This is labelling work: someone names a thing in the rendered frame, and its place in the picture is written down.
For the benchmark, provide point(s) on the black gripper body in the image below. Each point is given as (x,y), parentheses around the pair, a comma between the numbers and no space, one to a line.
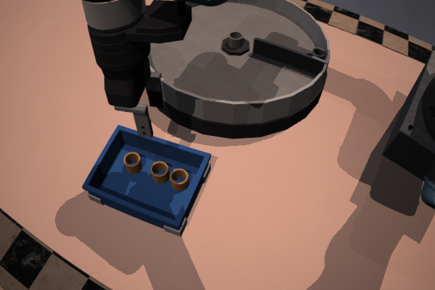
(121,32)

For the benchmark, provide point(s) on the bronze bushing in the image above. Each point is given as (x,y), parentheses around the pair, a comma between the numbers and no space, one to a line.
(130,157)
(179,172)
(160,178)

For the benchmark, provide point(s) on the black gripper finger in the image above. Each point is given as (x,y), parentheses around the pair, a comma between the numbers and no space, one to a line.
(154,90)
(142,119)

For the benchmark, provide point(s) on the grey round turntable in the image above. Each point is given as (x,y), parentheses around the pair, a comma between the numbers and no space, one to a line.
(274,82)

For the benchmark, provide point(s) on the blue plastic crate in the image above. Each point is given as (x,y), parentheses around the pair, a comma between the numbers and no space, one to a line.
(138,195)

